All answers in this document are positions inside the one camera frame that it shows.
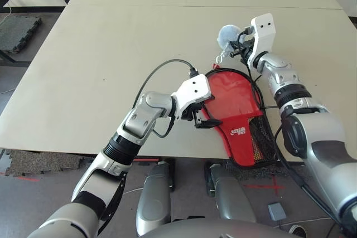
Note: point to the grey robot torso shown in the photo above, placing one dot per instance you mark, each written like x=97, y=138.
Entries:
x=217, y=231

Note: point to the silver right robot leg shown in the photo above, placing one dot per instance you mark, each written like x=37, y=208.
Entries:
x=231, y=201

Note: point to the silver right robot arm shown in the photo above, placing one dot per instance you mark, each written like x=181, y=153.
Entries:
x=281, y=73

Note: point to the black left robot foot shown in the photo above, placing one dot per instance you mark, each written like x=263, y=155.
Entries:
x=172, y=176

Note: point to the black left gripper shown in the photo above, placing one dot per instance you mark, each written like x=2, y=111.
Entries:
x=192, y=114

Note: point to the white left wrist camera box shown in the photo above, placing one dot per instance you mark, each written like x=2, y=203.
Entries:
x=192, y=90

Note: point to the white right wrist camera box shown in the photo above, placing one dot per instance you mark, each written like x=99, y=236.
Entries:
x=263, y=34

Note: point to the speckled floor mat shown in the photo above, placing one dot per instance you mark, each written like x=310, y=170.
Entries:
x=267, y=171
x=42, y=162

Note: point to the black white sneaker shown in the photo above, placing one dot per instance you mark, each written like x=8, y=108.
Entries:
x=298, y=229

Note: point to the silver robot leg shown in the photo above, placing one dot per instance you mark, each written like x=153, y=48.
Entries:
x=231, y=201
x=153, y=201

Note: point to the black right robot foot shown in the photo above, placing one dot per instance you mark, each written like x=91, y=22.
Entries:
x=209, y=182

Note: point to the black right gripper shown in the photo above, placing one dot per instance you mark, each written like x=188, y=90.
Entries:
x=245, y=48

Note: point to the silver left robot leg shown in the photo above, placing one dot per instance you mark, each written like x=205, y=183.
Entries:
x=153, y=201

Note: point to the grey foot pedal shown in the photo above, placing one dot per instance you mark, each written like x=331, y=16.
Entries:
x=277, y=211

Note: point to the red floor tape cross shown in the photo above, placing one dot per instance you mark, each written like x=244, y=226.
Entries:
x=265, y=186

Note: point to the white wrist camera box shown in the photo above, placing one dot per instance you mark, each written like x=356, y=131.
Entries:
x=263, y=34
x=192, y=90

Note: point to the black robot foot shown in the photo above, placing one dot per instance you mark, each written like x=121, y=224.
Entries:
x=172, y=176
x=209, y=182

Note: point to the red black paddle case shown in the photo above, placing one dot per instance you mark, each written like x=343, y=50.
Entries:
x=237, y=143

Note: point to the black foam floor mat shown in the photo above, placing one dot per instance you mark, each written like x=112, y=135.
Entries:
x=16, y=34

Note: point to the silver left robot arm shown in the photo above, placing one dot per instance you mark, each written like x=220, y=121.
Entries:
x=145, y=115

